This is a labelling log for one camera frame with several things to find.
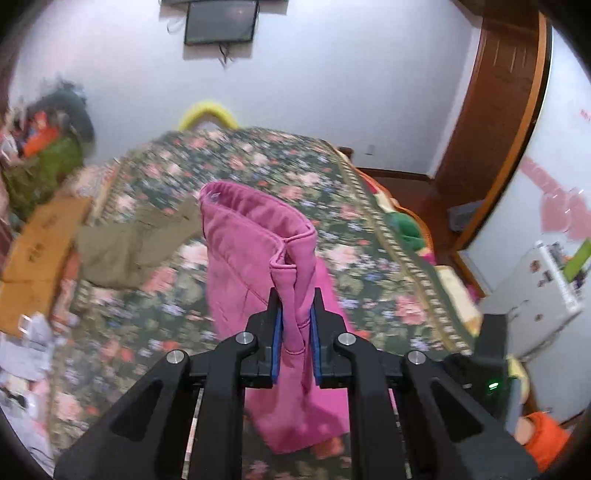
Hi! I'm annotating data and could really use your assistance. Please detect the floral bed blanket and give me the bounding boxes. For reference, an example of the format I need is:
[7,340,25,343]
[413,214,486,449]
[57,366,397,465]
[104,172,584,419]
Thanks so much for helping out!
[46,127,476,480]

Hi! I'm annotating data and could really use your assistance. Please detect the brown cardboard boxes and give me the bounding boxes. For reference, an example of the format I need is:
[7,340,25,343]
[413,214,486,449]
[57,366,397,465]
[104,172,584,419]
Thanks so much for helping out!
[0,196,93,333]

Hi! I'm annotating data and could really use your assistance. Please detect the olive pants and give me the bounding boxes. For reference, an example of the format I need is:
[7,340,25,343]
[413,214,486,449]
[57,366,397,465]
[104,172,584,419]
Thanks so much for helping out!
[76,198,204,288]

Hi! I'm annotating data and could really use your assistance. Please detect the orange box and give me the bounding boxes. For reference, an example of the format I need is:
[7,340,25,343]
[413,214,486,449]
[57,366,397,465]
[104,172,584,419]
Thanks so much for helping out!
[21,124,61,158]

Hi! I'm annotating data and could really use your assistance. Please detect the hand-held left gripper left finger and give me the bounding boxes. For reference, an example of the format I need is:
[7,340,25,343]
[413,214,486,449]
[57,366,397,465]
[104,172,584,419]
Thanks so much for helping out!
[53,287,283,480]

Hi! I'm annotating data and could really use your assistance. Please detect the yellow foam tube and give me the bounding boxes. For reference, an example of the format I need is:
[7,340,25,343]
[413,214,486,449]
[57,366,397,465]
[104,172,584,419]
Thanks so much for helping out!
[178,100,238,132]

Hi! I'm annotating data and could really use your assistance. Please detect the pile of white papers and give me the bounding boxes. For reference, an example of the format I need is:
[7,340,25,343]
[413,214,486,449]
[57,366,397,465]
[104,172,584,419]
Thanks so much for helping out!
[0,314,65,462]

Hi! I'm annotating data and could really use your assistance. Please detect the brown wooden door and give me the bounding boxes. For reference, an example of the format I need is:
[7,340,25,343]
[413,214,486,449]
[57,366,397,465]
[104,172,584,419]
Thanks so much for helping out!
[434,14,541,204]

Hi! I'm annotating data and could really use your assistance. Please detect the green bottle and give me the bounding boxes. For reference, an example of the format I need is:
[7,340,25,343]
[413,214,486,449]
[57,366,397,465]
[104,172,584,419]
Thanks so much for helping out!
[566,240,591,282]

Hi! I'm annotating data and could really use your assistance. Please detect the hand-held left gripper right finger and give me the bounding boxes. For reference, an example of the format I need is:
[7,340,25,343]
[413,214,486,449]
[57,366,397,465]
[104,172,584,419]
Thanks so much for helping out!
[309,287,541,480]

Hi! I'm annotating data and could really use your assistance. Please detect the small black wall monitor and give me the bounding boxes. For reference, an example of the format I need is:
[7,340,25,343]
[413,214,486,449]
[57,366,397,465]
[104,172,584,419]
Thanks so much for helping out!
[184,0,259,45]

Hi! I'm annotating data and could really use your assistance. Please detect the white storage box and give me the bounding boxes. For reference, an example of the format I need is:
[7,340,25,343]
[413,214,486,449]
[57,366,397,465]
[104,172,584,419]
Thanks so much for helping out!
[480,240,587,361]

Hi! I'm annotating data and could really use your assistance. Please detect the pink pants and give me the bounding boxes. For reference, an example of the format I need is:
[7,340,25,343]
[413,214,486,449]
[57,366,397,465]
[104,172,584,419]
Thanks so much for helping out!
[198,181,352,454]

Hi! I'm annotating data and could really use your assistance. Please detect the colourful quilt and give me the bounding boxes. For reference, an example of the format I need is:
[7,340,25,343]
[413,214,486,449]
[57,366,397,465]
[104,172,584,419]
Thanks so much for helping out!
[351,166,483,337]

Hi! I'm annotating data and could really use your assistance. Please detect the person's right forearm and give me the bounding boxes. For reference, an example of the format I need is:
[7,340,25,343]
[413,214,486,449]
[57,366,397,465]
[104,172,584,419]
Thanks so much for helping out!
[515,411,571,474]

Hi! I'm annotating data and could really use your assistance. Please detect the green patterned bag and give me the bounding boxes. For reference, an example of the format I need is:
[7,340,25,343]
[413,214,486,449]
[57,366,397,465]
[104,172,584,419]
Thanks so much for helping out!
[0,136,86,222]

